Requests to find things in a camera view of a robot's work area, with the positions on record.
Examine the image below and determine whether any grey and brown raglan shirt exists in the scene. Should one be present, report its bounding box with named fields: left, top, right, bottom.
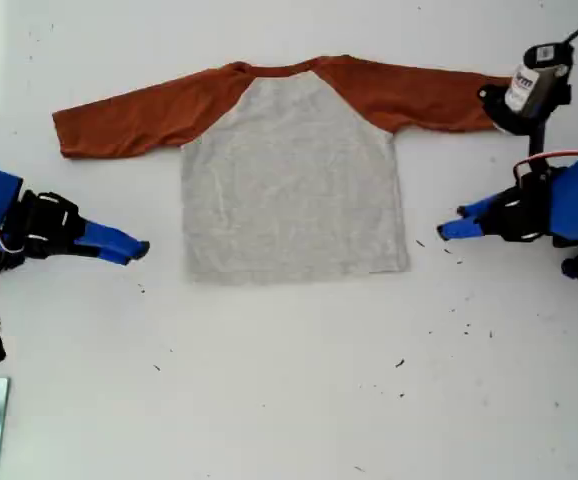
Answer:
left=51, top=53, right=515, bottom=286

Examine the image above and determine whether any black camera box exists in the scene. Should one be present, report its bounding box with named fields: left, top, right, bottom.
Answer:
left=478, top=43, right=575, bottom=136

